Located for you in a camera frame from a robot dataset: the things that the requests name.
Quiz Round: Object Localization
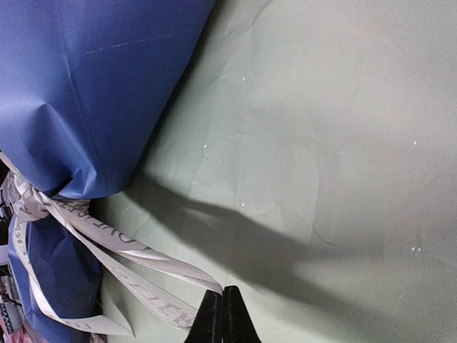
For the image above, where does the light blue wrapping paper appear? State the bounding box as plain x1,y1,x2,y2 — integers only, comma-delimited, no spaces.
0,0,217,343

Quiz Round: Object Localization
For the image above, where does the yellow-green wrapping paper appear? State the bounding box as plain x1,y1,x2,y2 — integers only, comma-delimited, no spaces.
94,1,456,342

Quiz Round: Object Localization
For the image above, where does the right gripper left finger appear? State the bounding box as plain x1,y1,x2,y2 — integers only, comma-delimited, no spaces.
184,290,223,343

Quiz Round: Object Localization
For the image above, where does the cream ribbon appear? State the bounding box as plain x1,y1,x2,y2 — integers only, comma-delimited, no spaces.
8,173,222,342

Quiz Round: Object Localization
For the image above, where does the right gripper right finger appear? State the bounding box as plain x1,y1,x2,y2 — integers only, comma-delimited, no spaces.
223,286,261,343

